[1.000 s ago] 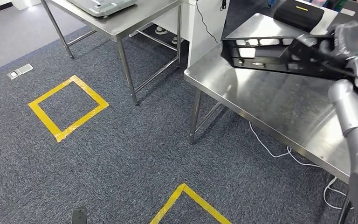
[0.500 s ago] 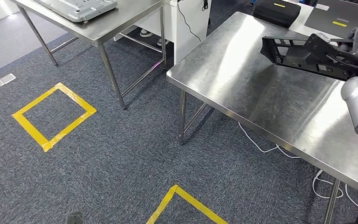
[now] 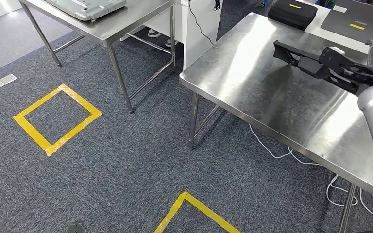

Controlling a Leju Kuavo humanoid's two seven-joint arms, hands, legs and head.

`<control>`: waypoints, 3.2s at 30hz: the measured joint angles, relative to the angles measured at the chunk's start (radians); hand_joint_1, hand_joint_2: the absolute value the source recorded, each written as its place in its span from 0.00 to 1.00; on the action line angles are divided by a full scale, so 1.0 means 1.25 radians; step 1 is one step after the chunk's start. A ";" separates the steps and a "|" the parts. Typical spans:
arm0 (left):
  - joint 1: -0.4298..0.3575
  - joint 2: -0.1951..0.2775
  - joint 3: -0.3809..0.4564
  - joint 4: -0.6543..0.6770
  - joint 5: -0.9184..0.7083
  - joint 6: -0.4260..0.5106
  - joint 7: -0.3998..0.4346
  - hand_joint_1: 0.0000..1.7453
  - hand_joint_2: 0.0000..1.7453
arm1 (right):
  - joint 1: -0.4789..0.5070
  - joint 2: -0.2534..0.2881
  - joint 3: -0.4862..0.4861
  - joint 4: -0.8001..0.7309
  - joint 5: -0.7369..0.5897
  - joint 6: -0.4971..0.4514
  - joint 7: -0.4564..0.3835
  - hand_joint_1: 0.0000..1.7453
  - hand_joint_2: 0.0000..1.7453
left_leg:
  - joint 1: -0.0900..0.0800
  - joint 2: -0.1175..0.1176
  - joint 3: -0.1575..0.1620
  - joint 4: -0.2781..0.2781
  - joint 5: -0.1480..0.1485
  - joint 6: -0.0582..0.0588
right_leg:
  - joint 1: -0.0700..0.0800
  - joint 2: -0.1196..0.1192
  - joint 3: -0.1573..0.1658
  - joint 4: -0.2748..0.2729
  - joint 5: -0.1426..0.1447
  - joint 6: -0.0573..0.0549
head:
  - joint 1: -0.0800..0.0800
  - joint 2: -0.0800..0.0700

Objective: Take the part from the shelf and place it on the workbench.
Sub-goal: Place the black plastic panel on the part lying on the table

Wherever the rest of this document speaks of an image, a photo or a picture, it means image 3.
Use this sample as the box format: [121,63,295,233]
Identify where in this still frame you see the long black plastic part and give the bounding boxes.
[272,40,373,97]

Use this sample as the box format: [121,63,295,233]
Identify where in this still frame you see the stainless steel workbench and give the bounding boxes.
[179,12,373,233]

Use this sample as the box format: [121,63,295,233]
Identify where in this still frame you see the grey laptop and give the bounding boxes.
[321,0,373,44]

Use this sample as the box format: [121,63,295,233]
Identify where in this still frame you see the black zip case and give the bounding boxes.
[267,0,318,32]

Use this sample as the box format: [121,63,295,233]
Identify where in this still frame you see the white cabinet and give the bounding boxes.
[143,0,223,71]

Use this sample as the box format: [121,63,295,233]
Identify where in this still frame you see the yellow floor tape square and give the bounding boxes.
[154,191,242,233]
[13,83,103,157]

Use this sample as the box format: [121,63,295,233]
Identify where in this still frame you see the stainless steel table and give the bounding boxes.
[18,0,178,114]

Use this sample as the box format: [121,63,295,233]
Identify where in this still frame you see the grey metal housing panel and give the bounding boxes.
[43,0,128,22]

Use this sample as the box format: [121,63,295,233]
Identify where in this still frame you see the grey floor socket box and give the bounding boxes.
[0,73,17,93]

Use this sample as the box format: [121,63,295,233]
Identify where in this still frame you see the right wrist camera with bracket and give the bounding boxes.
[318,46,373,81]

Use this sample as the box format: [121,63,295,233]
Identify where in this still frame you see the white power cable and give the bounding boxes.
[249,123,373,227]

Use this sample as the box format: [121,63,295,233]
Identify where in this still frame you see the black hanging cable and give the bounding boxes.
[188,0,215,46]

